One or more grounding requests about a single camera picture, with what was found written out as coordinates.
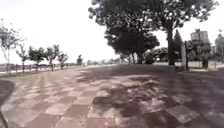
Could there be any broad dark tree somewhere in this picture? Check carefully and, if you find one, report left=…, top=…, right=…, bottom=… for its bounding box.
left=104, top=29, right=161, bottom=65

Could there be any chequered stone paved plaza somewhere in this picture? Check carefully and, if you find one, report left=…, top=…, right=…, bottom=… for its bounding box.
left=0, top=63, right=224, bottom=128

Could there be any large dark tree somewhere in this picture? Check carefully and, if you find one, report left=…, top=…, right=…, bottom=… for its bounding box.
left=88, top=0, right=221, bottom=67

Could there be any row of small trees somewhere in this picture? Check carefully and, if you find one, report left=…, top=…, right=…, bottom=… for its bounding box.
left=0, top=23, right=84, bottom=75

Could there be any pale tall building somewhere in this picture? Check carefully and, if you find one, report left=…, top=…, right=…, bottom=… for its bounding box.
left=189, top=28, right=212, bottom=61

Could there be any signboard on post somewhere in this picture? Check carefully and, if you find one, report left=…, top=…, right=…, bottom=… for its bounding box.
left=180, top=41, right=190, bottom=72

